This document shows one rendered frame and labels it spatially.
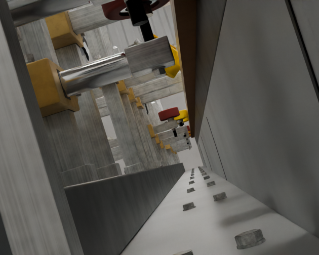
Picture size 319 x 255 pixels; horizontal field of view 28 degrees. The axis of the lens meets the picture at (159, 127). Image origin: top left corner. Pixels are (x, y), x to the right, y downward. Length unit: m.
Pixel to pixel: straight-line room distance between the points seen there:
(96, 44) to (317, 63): 1.27
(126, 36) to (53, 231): 10.53
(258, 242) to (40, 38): 0.41
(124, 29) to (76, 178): 10.06
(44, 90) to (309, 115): 0.41
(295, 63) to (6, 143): 0.15
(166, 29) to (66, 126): 9.99
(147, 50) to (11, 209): 0.49
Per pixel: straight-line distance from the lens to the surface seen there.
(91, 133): 0.99
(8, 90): 0.23
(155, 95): 2.21
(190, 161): 10.46
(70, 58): 1.01
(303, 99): 0.32
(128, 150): 1.49
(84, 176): 0.74
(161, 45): 0.70
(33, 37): 0.77
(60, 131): 0.75
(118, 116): 1.49
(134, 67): 0.70
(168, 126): 2.45
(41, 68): 0.68
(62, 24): 0.95
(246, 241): 0.45
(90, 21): 0.98
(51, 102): 0.68
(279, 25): 0.32
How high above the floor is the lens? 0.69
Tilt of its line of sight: 4 degrees up
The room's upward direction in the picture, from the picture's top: 18 degrees counter-clockwise
